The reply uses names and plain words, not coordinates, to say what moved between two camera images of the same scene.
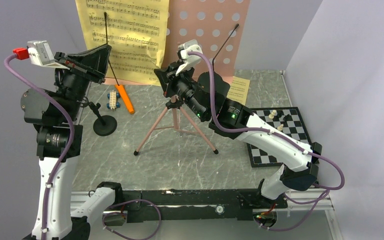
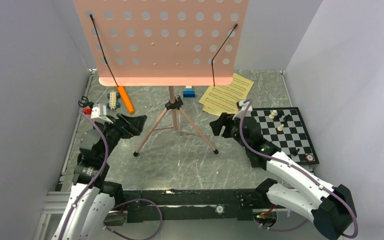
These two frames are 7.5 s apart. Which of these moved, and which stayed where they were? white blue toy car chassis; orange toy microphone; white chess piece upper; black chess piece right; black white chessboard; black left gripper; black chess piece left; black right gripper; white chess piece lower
Moved: black left gripper; black right gripper
Stayed: white chess piece upper; black chess piece left; white blue toy car chassis; orange toy microphone; white chess piece lower; black chess piece right; black white chessboard
